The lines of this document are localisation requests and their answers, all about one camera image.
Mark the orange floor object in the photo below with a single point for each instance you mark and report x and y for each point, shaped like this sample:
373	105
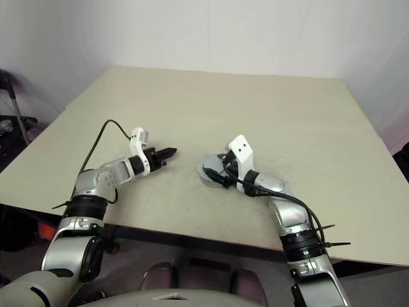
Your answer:
45	231

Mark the grey robot torso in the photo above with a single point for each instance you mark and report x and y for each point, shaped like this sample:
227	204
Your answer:
166	299

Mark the grey toothed gear disc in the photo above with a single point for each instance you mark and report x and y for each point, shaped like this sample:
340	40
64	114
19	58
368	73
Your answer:
209	163

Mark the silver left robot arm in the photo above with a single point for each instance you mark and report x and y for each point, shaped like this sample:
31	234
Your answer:
102	177

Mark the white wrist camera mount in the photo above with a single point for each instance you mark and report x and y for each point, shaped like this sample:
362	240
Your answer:
138	137
243	152

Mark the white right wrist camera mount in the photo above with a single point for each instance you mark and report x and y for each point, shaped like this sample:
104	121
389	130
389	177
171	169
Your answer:
243	152

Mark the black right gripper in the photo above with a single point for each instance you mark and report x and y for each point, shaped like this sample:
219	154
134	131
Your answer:
230	166

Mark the silver metal stand pole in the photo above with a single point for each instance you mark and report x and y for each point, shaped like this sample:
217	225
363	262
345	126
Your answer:
17	108

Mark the black table frame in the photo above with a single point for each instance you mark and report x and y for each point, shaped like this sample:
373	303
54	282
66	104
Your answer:
191	238

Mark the dark maroon rounded shape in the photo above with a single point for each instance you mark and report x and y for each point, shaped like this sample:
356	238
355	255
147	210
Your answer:
158	276
247	284

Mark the black flat bar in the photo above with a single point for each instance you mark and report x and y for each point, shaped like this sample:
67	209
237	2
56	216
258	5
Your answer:
209	263

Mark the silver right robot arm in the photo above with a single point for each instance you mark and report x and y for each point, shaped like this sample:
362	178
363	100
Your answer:
290	214

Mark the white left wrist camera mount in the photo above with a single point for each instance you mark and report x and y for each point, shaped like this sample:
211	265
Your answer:
138	137

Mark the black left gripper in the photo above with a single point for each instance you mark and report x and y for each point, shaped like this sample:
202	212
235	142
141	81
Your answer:
155	160

